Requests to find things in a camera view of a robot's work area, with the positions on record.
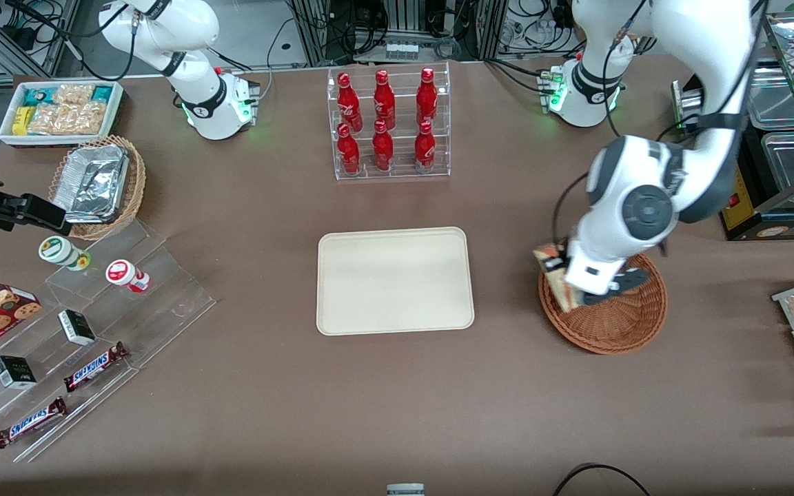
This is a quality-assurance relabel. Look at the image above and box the green lid yogurt cup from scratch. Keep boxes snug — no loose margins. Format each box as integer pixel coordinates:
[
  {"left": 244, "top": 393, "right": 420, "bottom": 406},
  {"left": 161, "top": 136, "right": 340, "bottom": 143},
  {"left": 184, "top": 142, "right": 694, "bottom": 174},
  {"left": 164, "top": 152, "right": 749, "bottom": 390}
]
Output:
[{"left": 38, "top": 236, "right": 92, "bottom": 272}]

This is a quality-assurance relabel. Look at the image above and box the oval light wicker basket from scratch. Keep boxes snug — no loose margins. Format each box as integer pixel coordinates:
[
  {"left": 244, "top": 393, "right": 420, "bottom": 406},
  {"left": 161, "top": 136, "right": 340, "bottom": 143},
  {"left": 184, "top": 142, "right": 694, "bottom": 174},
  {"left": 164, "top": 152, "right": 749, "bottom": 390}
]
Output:
[{"left": 48, "top": 134, "right": 147, "bottom": 241}]

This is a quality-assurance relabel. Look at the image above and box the aluminium foil tray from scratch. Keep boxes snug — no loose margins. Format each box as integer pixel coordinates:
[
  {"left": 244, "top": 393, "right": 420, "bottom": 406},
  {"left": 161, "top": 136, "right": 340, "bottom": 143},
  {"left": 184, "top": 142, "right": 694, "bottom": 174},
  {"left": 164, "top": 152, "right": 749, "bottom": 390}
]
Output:
[{"left": 52, "top": 143, "right": 131, "bottom": 225}]

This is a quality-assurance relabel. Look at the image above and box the red cola bottle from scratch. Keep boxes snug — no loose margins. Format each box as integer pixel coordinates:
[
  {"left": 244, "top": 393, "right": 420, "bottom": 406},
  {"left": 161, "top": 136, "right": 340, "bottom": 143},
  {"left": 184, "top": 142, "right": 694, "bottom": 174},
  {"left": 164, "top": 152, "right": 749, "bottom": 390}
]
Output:
[
  {"left": 416, "top": 67, "right": 438, "bottom": 126},
  {"left": 372, "top": 120, "right": 395, "bottom": 172},
  {"left": 414, "top": 119, "right": 436, "bottom": 173},
  {"left": 337, "top": 72, "right": 363, "bottom": 133},
  {"left": 337, "top": 123, "right": 362, "bottom": 175},
  {"left": 374, "top": 69, "right": 396, "bottom": 130}
]

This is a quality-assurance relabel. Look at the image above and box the black hot food case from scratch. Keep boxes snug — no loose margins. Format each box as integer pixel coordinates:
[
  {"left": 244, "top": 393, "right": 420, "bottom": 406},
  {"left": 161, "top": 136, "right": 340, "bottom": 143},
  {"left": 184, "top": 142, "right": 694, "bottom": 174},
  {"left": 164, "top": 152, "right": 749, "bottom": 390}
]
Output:
[{"left": 671, "top": 10, "right": 794, "bottom": 242}]

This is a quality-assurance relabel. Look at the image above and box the small black white carton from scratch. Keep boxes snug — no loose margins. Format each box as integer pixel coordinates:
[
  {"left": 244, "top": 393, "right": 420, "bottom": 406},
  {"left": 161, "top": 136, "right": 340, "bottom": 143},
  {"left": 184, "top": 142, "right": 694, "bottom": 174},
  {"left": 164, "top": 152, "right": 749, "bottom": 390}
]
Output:
[
  {"left": 57, "top": 309, "right": 97, "bottom": 347},
  {"left": 0, "top": 355, "right": 38, "bottom": 391}
]

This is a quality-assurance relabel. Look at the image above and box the aluminium equipment rack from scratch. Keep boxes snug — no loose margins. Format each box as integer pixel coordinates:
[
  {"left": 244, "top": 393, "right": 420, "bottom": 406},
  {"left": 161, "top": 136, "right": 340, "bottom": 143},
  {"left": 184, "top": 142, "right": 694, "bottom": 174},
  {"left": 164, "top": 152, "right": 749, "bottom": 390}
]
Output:
[{"left": 288, "top": 0, "right": 509, "bottom": 67}]

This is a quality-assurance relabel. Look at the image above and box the beige plastic serving tray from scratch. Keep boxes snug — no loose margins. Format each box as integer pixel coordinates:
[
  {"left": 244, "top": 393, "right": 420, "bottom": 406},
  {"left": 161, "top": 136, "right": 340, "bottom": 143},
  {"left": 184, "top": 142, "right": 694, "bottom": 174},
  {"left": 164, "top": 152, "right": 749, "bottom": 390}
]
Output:
[{"left": 316, "top": 227, "right": 475, "bottom": 337}]

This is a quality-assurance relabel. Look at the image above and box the large clear cracker bag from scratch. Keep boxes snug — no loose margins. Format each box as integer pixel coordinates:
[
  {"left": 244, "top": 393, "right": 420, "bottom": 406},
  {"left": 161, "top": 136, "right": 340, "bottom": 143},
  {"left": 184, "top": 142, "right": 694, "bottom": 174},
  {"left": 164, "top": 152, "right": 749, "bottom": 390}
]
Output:
[{"left": 28, "top": 101, "right": 108, "bottom": 137}]

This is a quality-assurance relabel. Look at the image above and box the clear acrylic step display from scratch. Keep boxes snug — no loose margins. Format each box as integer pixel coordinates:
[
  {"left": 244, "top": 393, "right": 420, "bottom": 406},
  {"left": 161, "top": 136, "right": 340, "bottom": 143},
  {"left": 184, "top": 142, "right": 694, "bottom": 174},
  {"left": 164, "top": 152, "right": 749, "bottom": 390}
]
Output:
[{"left": 0, "top": 219, "right": 217, "bottom": 464}]

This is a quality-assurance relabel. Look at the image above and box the Snickers chocolate bar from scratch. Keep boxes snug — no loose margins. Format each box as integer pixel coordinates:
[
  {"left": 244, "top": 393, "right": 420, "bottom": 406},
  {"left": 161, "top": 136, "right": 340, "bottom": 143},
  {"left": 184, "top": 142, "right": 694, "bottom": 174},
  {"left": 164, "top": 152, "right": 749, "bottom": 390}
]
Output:
[
  {"left": 62, "top": 341, "right": 130, "bottom": 394},
  {"left": 0, "top": 396, "right": 69, "bottom": 451}
]

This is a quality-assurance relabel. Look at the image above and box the black cable loop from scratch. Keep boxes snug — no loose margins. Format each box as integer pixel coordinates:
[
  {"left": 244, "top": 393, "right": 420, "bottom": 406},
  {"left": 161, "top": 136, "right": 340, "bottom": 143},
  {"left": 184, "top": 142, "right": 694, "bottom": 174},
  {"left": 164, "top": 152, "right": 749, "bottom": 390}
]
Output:
[{"left": 551, "top": 463, "right": 653, "bottom": 496}]

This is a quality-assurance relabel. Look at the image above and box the clear acrylic bottle rack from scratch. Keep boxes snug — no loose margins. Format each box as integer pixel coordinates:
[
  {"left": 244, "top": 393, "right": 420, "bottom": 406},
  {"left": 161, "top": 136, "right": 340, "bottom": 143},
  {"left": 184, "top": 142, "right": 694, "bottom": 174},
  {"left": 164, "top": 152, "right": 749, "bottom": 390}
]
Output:
[{"left": 327, "top": 61, "right": 451, "bottom": 182}]

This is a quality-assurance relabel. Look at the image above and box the red lid yogurt cup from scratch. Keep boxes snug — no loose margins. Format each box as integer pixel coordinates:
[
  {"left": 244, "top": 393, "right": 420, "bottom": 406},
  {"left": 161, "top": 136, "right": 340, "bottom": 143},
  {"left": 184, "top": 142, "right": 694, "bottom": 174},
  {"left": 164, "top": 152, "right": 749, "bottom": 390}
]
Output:
[{"left": 105, "top": 259, "right": 152, "bottom": 294}]

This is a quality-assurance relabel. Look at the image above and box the white rectangular snack bin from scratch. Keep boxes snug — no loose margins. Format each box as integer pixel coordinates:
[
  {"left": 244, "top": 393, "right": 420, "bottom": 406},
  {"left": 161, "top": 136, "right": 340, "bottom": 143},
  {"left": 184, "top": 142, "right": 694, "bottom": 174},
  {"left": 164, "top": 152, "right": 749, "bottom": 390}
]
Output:
[{"left": 0, "top": 79, "right": 125, "bottom": 149}]

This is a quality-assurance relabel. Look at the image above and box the round brown wicker basket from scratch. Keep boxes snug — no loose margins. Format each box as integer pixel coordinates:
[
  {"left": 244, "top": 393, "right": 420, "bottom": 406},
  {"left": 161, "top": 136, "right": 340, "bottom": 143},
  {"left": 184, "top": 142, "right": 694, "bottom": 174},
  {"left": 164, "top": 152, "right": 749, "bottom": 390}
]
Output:
[{"left": 538, "top": 251, "right": 668, "bottom": 355}]

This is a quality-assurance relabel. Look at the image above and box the small clear cracker bag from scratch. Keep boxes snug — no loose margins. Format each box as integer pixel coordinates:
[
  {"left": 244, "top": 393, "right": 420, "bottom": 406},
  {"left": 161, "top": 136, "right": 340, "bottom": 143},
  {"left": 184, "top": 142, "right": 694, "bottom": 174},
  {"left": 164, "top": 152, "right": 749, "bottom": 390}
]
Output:
[{"left": 52, "top": 84, "right": 95, "bottom": 105}]

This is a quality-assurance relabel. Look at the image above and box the triangle sandwich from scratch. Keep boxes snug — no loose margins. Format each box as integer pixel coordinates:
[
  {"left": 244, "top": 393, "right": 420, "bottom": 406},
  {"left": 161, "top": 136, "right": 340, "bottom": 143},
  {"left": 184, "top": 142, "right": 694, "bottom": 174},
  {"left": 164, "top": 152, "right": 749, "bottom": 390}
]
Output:
[{"left": 533, "top": 242, "right": 582, "bottom": 312}]

